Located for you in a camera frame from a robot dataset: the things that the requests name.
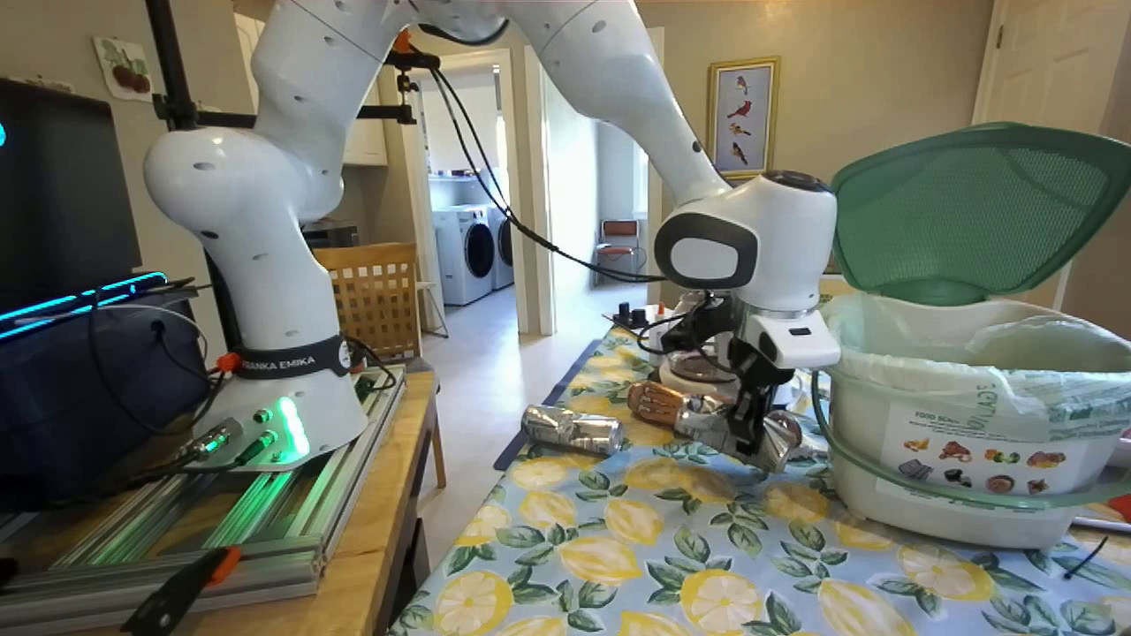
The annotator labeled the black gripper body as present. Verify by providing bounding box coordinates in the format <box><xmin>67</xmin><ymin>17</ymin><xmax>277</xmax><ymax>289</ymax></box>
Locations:
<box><xmin>662</xmin><ymin>294</ymin><xmax>768</xmax><ymax>369</ymax></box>

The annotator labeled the crushed silver can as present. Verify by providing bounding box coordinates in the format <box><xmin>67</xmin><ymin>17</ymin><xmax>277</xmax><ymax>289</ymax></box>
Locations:
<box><xmin>671</xmin><ymin>395</ymin><xmax>744</xmax><ymax>447</ymax></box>

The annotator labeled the small black table item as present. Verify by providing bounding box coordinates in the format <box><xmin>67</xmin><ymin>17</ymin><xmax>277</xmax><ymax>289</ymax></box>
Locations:
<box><xmin>610</xmin><ymin>301</ymin><xmax>659</xmax><ymax>333</ymax></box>

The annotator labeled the orange drink can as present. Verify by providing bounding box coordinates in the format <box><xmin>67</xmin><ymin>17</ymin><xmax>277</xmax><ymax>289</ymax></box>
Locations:
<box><xmin>625</xmin><ymin>379</ymin><xmax>692</xmax><ymax>432</ymax></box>

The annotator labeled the white mug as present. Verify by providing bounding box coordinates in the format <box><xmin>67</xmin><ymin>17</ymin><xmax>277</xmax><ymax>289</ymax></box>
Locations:
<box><xmin>817</xmin><ymin>294</ymin><xmax>1131</xmax><ymax>554</ymax></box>

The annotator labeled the red white storage box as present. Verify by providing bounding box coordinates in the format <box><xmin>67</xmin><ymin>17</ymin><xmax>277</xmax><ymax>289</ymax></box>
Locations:
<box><xmin>596</xmin><ymin>212</ymin><xmax>651</xmax><ymax>276</ymax></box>

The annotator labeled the lemon print tablecloth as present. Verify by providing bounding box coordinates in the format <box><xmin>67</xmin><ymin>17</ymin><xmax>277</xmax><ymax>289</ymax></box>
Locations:
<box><xmin>393</xmin><ymin>325</ymin><xmax>1131</xmax><ymax>636</ymax></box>

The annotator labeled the framed bird picture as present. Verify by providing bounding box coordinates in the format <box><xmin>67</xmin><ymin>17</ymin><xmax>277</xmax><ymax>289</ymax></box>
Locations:
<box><xmin>704</xmin><ymin>55</ymin><xmax>780</xmax><ymax>185</ymax></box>

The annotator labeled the white washing machine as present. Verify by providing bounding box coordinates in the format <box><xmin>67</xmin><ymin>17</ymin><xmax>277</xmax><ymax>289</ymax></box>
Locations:
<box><xmin>433</xmin><ymin>201</ymin><xmax>500</xmax><ymax>311</ymax></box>
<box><xmin>484</xmin><ymin>207</ymin><xmax>520</xmax><ymax>294</ymax></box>

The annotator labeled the wooden lattice back chair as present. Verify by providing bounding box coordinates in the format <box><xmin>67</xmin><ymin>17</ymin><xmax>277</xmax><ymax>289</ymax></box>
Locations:
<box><xmin>312</xmin><ymin>240</ymin><xmax>426</xmax><ymax>367</ymax></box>

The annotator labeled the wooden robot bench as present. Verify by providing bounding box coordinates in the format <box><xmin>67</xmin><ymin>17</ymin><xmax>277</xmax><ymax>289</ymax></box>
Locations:
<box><xmin>172</xmin><ymin>364</ymin><xmax>454</xmax><ymax>636</ymax></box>

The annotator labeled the white door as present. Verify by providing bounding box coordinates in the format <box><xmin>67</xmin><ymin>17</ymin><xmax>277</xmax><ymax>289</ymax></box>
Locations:
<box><xmin>969</xmin><ymin>0</ymin><xmax>1131</xmax><ymax>345</ymax></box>

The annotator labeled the orange black hand tool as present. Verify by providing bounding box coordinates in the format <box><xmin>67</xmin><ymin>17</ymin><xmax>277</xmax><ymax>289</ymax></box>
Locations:
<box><xmin>119</xmin><ymin>543</ymin><xmax>248</xmax><ymax>636</ymax></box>

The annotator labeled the black bag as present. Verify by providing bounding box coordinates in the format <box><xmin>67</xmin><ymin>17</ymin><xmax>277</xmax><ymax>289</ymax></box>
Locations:
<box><xmin>0</xmin><ymin>271</ymin><xmax>218</xmax><ymax>512</ymax></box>

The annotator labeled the black monitor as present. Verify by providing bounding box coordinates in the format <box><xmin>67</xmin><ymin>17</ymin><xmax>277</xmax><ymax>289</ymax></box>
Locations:
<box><xmin>0</xmin><ymin>75</ymin><xmax>149</xmax><ymax>315</ymax></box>

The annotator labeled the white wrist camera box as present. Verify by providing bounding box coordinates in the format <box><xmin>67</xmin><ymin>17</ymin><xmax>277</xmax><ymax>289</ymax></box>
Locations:
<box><xmin>754</xmin><ymin>308</ymin><xmax>846</xmax><ymax>373</ymax></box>

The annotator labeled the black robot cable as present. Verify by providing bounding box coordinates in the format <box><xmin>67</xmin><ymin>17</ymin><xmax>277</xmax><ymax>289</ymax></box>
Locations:
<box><xmin>422</xmin><ymin>63</ymin><xmax>671</xmax><ymax>286</ymax></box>

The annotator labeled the orange cable clip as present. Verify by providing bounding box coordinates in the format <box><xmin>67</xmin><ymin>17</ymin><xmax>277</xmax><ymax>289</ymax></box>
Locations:
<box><xmin>385</xmin><ymin>30</ymin><xmax>443</xmax><ymax>75</ymax></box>

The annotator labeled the aluminium extrusion frame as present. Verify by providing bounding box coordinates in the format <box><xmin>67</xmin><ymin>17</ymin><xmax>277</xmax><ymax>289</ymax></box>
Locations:
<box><xmin>0</xmin><ymin>369</ymin><xmax>415</xmax><ymax>629</ymax></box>

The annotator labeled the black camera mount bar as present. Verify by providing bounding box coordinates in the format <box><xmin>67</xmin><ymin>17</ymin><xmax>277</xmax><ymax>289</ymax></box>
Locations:
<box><xmin>142</xmin><ymin>0</ymin><xmax>422</xmax><ymax>133</ymax></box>

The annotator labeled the small fruit wall picture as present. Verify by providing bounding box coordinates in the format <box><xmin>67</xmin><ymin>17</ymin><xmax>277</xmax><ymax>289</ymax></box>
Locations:
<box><xmin>93</xmin><ymin>30</ymin><xmax>158</xmax><ymax>107</ymax></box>

